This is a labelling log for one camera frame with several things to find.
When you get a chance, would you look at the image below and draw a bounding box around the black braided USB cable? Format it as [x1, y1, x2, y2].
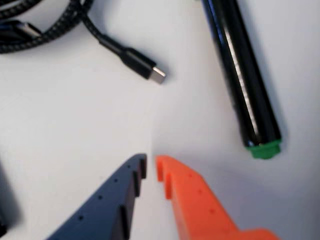
[0, 0, 167, 86]

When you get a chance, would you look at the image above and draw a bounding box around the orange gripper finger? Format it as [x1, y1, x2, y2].
[155, 154, 282, 240]

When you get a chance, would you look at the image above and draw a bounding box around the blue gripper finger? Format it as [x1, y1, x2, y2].
[44, 153, 148, 240]

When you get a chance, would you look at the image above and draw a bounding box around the black marker with green cap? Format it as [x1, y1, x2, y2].
[199, 0, 283, 160]

